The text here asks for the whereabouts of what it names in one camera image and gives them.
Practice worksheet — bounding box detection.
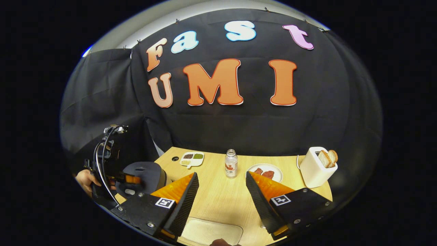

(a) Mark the black backdrop cloth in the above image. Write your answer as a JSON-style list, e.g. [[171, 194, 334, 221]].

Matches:
[[60, 9, 383, 192]]

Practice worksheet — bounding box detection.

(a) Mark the clear plastic container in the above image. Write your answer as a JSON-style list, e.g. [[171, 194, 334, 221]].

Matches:
[[177, 217, 244, 246]]

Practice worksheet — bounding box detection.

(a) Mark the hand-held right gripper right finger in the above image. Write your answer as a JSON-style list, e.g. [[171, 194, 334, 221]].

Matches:
[[245, 171, 334, 240]]

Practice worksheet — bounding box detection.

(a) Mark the clear drink bottle red label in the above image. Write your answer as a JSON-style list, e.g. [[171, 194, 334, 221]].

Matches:
[[225, 149, 239, 179]]

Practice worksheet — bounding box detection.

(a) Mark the white round plate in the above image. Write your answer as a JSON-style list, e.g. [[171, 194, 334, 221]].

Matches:
[[246, 163, 283, 183]]

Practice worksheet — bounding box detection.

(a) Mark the white divided bean dish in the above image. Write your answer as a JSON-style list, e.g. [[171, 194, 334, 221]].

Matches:
[[180, 152, 205, 169]]

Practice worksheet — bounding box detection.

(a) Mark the black and silver rice cooker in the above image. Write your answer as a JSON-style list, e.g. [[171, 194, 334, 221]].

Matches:
[[115, 162, 168, 200]]

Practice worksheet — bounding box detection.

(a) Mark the white toaster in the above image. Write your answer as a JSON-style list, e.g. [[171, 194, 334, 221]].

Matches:
[[299, 147, 339, 189]]

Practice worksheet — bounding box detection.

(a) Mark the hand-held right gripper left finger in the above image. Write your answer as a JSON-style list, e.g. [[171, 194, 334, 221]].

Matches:
[[110, 172, 200, 240]]

